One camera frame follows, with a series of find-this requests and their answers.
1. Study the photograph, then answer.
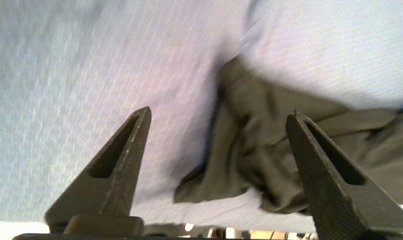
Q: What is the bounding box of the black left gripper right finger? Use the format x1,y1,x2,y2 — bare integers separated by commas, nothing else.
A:
285,112,403,239

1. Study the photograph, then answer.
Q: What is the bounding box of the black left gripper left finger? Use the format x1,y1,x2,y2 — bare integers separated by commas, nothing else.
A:
44,106,152,234

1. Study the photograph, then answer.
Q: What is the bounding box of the black moon print t-shirt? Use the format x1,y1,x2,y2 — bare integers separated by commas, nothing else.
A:
173,56,403,214

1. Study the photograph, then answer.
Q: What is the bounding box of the blue bed sheet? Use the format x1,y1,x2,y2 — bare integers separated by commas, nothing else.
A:
0,0,403,234

